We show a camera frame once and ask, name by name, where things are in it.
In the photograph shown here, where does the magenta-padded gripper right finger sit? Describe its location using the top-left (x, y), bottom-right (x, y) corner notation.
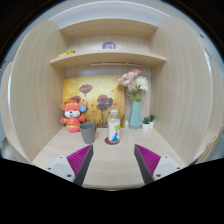
top-left (133, 143), bottom-right (183, 186)

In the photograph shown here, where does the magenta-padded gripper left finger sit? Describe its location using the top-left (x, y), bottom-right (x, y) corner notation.
top-left (44, 143), bottom-right (95, 187)

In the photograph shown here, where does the clear plastic drink bottle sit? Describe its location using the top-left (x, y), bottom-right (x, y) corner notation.
top-left (106, 109), bottom-right (122, 145)

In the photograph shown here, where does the grey textured mug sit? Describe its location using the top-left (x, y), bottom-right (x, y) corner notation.
top-left (79, 122), bottom-right (98, 145)

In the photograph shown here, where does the small succulent in white pot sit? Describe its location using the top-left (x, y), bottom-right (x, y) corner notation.
top-left (148, 114), bottom-right (157, 130)
top-left (141, 116), bottom-right (151, 132)

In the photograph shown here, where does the red plush mouse toy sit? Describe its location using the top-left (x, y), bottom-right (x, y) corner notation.
top-left (59, 99), bottom-right (88, 134)

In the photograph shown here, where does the flat round red coaster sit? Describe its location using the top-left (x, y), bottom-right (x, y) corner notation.
top-left (104, 135), bottom-right (121, 146)

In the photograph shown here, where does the teal faceted vase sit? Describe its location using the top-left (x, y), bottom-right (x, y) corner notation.
top-left (128, 100), bottom-right (143, 130)

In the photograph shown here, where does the pink and white flower bouquet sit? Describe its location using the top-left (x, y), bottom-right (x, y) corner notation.
top-left (116, 68), bottom-right (150, 103)

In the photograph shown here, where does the yellow poppy flower painting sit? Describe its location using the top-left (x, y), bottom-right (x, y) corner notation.
top-left (62, 74), bottom-right (127, 128)

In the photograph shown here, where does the white light bar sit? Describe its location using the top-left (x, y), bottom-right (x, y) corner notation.
top-left (90, 61), bottom-right (143, 68)

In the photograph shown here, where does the wooden shelf unit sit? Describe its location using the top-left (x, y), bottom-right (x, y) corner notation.
top-left (49, 18), bottom-right (167, 69)

